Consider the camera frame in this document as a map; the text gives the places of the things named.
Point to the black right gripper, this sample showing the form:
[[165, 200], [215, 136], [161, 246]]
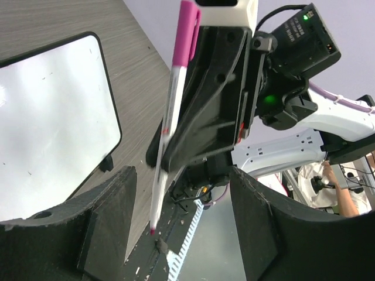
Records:
[[215, 93]]

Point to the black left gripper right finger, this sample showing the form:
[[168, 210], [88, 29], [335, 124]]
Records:
[[282, 239]]

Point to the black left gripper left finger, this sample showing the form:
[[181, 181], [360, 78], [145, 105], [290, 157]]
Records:
[[83, 238]]

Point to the pink capped white marker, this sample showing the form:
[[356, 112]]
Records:
[[184, 51]]

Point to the white whiteboard black frame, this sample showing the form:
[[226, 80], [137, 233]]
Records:
[[58, 123]]

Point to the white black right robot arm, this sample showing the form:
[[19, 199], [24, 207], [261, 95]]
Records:
[[282, 103]]

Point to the person in background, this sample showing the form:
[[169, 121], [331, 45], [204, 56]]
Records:
[[347, 202]]

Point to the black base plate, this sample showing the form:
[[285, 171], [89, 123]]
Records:
[[147, 260]]

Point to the white slotted cable duct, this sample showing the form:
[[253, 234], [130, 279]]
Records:
[[175, 260]]

